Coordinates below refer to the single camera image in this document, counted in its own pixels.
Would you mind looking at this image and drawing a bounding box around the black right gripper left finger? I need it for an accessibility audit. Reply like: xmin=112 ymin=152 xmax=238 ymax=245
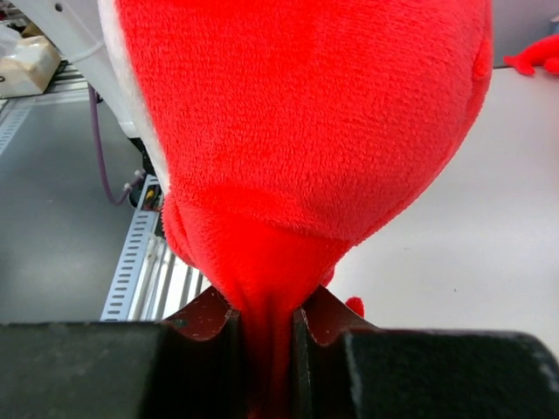
xmin=1 ymin=289 xmax=240 ymax=418

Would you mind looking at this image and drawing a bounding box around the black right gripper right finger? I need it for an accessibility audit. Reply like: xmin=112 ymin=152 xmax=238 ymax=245
xmin=292 ymin=288 xmax=558 ymax=418

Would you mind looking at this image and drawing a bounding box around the red plush shark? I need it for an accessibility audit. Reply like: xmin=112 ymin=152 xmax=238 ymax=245
xmin=98 ymin=1 xmax=493 ymax=418

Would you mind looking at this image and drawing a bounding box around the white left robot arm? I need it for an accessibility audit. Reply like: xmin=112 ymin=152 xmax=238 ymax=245
xmin=14 ymin=1 xmax=168 ymax=179

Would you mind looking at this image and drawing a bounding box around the red plush whale back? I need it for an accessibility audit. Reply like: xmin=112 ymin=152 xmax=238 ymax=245
xmin=503 ymin=34 xmax=558 ymax=76

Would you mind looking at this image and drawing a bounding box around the aluminium mounting rail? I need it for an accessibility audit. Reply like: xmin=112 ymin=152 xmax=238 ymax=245
xmin=126 ymin=234 xmax=210 ymax=321

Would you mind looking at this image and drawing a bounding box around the grey slotted cable duct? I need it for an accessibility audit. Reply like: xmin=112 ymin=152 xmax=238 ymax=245
xmin=100 ymin=175 xmax=159 ymax=322

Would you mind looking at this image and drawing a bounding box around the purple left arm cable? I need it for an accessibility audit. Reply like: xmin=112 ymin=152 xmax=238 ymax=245
xmin=88 ymin=82 xmax=145 ymax=207

